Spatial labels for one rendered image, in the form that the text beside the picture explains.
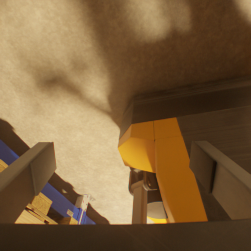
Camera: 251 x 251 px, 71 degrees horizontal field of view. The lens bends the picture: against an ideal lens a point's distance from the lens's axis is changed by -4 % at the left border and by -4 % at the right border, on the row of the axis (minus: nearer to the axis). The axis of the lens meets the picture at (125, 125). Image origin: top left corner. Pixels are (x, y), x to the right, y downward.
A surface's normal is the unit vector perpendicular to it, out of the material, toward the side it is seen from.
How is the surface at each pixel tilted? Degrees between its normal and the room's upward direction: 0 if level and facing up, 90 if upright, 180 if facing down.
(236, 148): 90
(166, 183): 90
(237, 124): 90
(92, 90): 0
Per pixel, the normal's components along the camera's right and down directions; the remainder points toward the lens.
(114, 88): -0.10, 0.62
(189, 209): -0.26, -0.77
